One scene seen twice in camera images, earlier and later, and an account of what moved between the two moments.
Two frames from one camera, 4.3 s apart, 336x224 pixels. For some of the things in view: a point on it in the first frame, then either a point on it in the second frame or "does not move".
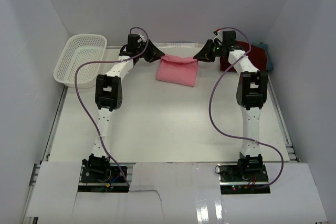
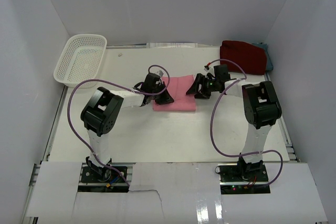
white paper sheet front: x=174 y=193 does not move
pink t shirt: x=177 y=70 -> x=178 y=87
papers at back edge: x=168 y=45 does not move
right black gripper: x=205 y=54 -> x=195 y=88
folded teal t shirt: x=270 y=64 does not move
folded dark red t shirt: x=256 y=56 does not move
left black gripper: x=153 y=52 -> x=166 y=98
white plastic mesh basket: x=79 y=49 does not move
